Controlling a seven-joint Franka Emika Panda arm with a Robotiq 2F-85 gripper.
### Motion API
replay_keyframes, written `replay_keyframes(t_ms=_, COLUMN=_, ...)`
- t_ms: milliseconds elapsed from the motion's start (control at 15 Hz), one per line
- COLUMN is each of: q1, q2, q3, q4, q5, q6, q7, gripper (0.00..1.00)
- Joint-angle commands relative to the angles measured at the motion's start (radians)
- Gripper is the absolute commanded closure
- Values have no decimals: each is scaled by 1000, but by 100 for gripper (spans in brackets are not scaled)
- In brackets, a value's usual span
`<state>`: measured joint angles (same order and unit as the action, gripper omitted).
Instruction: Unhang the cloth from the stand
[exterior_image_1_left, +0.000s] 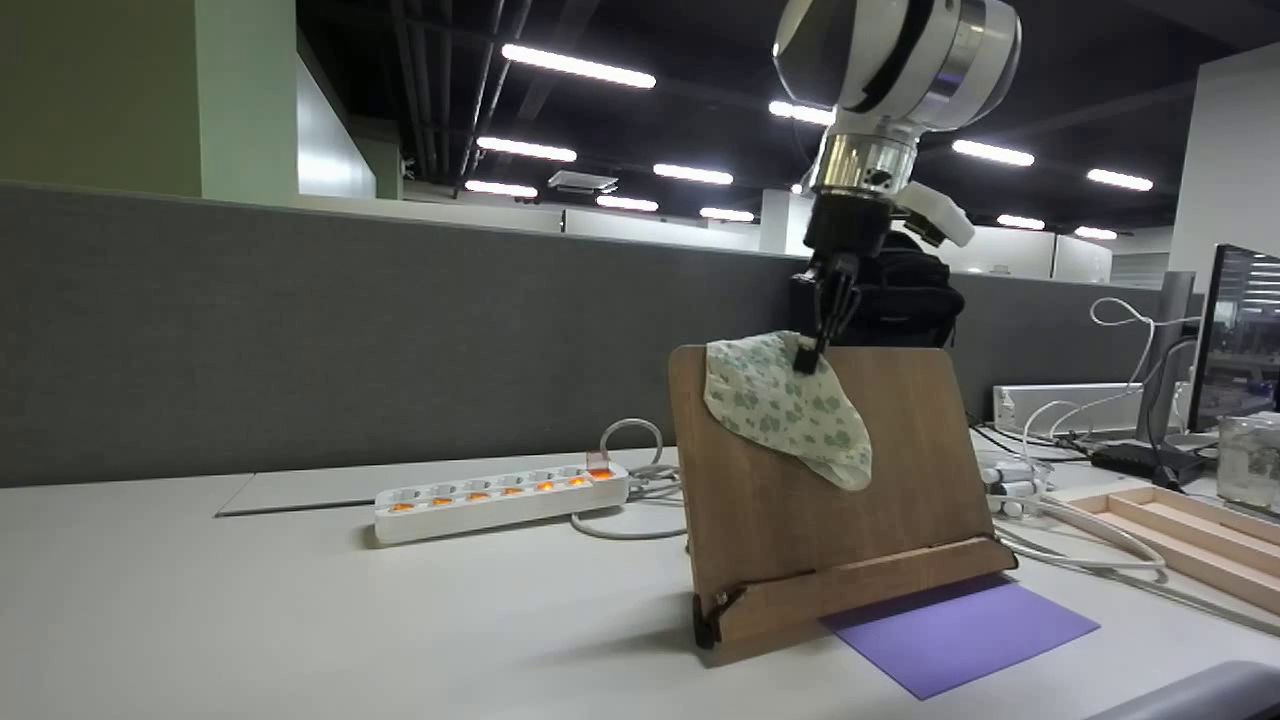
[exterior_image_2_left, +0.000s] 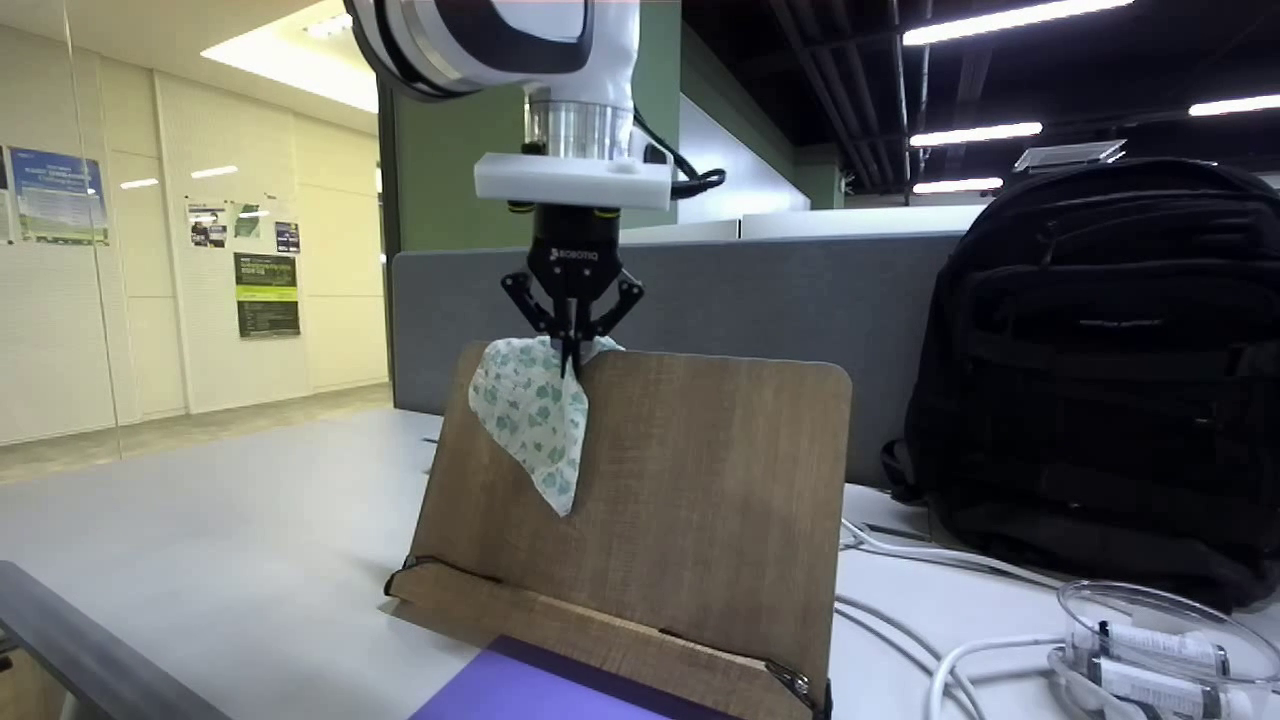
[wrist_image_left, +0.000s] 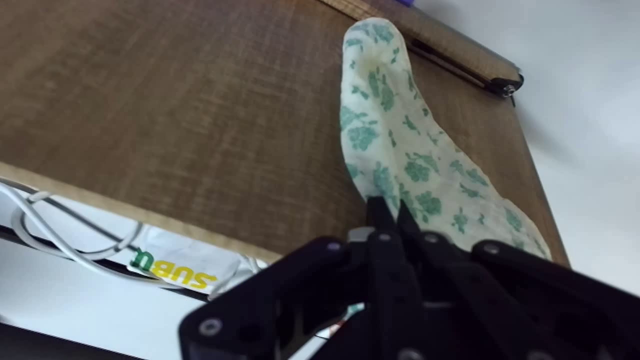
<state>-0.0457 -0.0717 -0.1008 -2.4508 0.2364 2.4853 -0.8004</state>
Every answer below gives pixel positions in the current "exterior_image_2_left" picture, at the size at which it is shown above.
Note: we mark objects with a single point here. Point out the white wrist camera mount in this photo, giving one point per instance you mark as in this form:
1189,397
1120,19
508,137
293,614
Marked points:
574,183

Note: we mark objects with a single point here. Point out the grey desk partition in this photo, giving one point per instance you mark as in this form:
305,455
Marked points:
801,303

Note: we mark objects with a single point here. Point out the dark green wall poster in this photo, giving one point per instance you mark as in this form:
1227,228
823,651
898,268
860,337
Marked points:
266,299

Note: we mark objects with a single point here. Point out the small photo wall notice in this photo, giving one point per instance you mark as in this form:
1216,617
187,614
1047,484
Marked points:
206,224

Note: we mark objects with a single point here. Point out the small pale wall notice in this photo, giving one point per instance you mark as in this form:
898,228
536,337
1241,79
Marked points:
248,221

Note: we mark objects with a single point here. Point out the small dark wall notice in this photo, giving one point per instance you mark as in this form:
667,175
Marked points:
284,239

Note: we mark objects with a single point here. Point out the brown wooden book stand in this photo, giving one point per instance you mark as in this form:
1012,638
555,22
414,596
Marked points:
705,506

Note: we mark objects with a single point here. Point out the white cloth with green print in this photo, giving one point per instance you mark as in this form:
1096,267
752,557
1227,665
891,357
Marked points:
542,413

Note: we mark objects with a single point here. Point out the purple plastic sheet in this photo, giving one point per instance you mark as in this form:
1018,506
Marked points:
534,691

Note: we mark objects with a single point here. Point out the black backpack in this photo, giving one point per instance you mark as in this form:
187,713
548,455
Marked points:
1105,374

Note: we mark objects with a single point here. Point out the long ceiling light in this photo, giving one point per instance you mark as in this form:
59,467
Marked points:
1233,107
957,187
978,133
1012,22

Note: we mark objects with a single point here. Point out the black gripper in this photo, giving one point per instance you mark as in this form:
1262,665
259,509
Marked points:
574,241

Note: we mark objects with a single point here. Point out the blue wall poster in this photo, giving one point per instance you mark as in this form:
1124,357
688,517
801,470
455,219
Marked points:
59,198

